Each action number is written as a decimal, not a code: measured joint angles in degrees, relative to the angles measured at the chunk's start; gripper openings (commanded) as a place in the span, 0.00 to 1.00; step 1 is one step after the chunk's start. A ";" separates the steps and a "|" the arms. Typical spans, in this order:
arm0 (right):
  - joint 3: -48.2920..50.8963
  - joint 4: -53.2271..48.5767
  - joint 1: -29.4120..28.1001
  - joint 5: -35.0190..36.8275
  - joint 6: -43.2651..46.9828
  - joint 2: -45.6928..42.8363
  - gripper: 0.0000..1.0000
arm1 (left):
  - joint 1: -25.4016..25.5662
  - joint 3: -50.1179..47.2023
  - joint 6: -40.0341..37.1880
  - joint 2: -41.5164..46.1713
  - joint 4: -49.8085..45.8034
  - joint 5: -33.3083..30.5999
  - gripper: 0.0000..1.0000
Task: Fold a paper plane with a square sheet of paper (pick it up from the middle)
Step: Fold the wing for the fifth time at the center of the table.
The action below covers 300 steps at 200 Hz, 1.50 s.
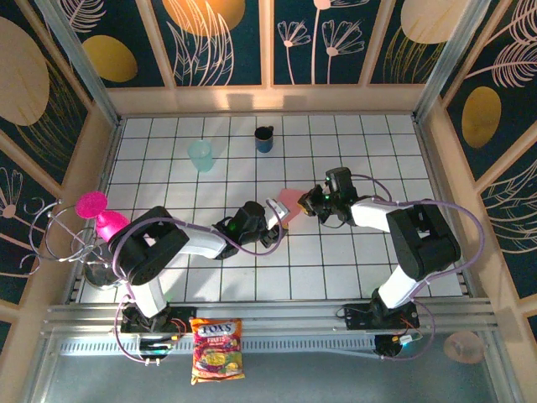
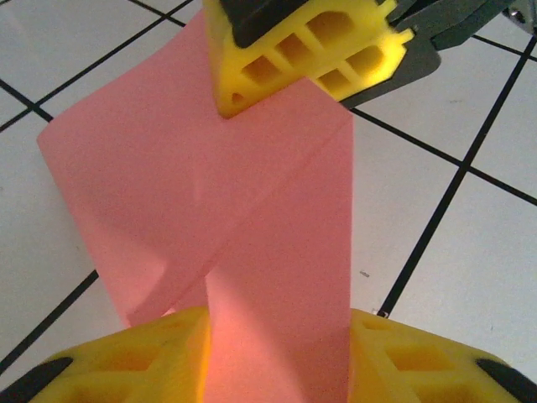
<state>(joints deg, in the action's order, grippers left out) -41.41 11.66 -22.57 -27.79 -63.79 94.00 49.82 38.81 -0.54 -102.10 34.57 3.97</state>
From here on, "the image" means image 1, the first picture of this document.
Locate pink paper sheet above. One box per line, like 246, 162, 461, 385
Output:
276, 188, 310, 224

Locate dark blue mug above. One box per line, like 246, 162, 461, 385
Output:
253, 125, 276, 154

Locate translucent teal plastic cup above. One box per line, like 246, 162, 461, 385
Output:
186, 139, 216, 174

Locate Fox's fruit candy bag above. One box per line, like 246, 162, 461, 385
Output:
189, 317, 246, 386

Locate magenta plastic goblet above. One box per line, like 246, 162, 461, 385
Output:
75, 191, 131, 245

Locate clear round suction disc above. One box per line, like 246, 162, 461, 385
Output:
442, 329, 487, 365

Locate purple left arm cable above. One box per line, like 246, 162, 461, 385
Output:
111, 216, 286, 366

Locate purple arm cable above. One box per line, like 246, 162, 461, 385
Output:
111, 216, 286, 366
351, 173, 487, 362

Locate aluminium front rail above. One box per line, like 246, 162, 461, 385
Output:
40, 297, 501, 338

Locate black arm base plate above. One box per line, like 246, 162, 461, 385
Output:
120, 306, 199, 335
335, 303, 420, 331

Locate perforated metal cable tray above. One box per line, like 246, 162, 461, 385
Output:
57, 337, 378, 357

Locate small electronics board with wires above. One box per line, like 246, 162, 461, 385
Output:
373, 332, 425, 360
137, 332, 180, 357

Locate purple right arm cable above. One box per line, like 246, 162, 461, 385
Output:
351, 173, 487, 362

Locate metal wire glass rack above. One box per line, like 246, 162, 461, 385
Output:
18, 197, 129, 291

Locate aluminium frame post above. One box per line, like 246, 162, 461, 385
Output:
33, 0, 125, 128
413, 0, 492, 123

